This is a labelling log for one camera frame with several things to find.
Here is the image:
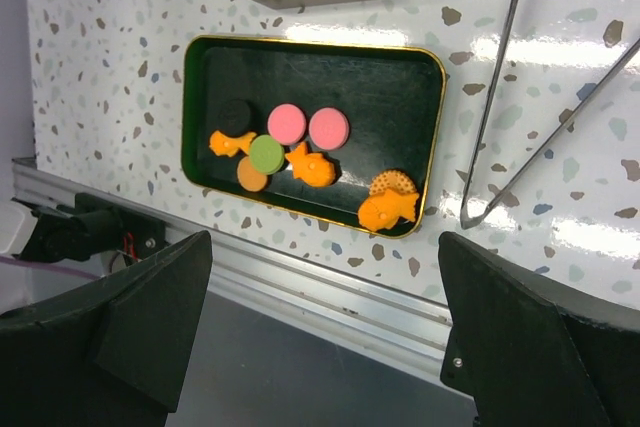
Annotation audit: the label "orange dotted cookie right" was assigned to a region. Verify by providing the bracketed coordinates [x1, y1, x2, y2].
[369, 170, 417, 196]

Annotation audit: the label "orange fish cookie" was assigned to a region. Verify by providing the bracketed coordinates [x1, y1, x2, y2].
[209, 130, 257, 157]
[357, 189, 419, 232]
[285, 142, 336, 188]

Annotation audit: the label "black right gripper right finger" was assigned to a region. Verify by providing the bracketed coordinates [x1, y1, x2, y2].
[438, 232, 639, 426]

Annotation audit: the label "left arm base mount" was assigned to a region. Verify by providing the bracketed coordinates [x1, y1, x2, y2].
[15, 193, 167, 263]

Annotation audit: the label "orange fish cookie centre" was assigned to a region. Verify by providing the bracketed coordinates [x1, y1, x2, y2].
[285, 142, 336, 188]

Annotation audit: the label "green sandwich cookie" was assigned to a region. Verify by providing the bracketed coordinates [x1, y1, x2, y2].
[249, 134, 285, 175]

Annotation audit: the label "orange fish cookie left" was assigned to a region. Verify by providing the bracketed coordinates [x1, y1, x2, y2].
[209, 130, 257, 157]

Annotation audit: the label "plain orange round cookie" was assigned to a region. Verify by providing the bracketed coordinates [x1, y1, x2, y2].
[236, 156, 269, 192]

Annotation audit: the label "pink sandwich cookie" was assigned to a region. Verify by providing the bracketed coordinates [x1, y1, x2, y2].
[267, 103, 307, 146]
[309, 107, 350, 151]

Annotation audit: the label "silver metal tongs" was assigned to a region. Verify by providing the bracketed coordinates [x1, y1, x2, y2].
[459, 0, 640, 231]

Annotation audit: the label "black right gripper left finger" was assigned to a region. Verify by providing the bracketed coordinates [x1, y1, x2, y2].
[1, 231, 212, 426]

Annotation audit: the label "aluminium table rail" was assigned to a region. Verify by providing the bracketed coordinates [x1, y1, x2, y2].
[12, 158, 452, 382]

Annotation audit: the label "dark green gold-rimmed tray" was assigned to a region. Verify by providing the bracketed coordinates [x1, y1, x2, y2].
[181, 36, 446, 228]

